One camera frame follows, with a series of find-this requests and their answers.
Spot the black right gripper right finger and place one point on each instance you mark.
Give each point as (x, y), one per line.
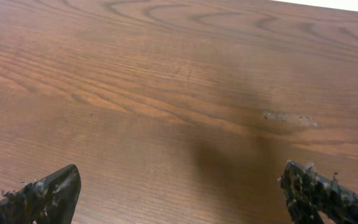
(308, 194)

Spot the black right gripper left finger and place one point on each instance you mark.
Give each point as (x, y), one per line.
(51, 200)

